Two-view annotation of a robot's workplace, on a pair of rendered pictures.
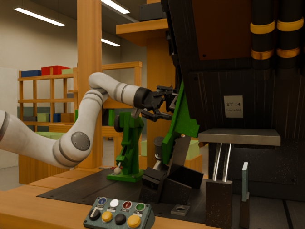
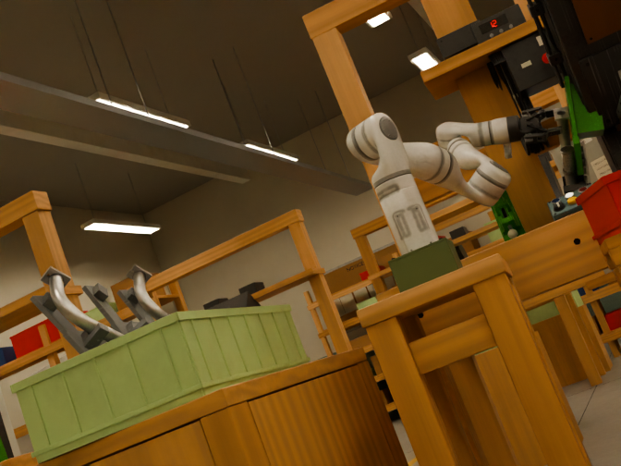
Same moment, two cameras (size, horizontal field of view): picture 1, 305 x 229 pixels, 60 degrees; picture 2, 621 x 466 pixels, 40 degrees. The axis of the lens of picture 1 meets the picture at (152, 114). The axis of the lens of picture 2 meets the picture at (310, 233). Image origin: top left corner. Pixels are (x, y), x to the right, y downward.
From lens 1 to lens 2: 178 cm
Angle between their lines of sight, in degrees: 14
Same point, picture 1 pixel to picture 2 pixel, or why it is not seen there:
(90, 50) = not seen: hidden behind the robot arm
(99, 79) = (454, 127)
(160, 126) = (524, 181)
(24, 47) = not seen: outside the picture
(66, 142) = (492, 167)
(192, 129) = (596, 122)
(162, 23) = (484, 48)
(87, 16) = (351, 83)
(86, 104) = (466, 148)
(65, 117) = not seen: hidden behind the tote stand
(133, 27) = (446, 66)
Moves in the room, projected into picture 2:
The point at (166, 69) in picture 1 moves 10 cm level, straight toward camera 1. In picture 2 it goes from (500, 106) to (508, 95)
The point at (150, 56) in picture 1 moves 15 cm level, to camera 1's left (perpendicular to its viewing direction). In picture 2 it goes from (470, 99) to (428, 114)
